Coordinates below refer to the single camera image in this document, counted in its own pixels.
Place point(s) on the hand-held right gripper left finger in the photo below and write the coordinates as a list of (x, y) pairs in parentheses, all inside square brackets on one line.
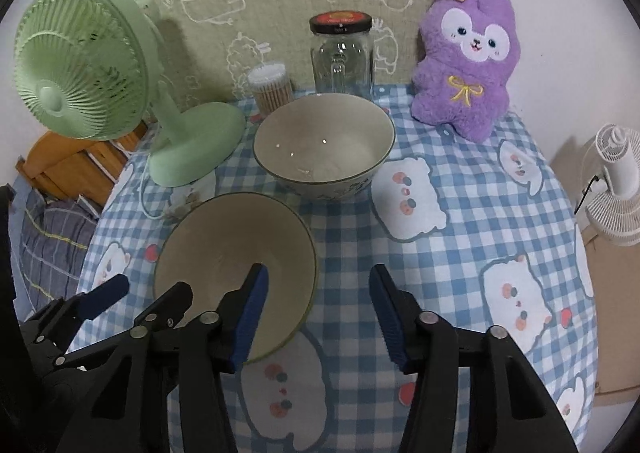
[(252, 318)]

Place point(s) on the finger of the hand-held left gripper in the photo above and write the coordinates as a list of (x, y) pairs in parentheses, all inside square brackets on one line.
[(172, 300), (107, 295)]

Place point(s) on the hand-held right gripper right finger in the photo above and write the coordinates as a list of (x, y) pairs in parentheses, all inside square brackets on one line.
[(390, 323)]

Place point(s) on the cream bowl blue floral print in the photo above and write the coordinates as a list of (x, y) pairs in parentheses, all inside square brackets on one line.
[(325, 143), (225, 243)]

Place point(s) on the grey plaid pillow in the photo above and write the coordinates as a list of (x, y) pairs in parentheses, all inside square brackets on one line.
[(50, 243)]

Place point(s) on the blue checked bear tablecloth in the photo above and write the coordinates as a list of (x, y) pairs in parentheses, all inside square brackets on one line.
[(350, 233)]

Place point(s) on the orange wooden chair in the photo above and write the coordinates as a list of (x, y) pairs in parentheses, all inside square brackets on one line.
[(65, 163)]

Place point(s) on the green desk fan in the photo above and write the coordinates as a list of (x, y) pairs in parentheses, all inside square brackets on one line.
[(80, 68)]

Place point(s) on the clear cotton swab container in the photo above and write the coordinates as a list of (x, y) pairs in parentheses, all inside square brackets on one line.
[(270, 88)]

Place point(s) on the purple plush bunny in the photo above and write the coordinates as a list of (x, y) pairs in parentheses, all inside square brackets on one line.
[(465, 73)]

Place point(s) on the glass jar with dark lid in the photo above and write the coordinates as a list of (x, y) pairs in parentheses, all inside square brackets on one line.
[(342, 58)]

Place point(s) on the white standing fan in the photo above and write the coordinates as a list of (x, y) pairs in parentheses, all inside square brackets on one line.
[(620, 183)]

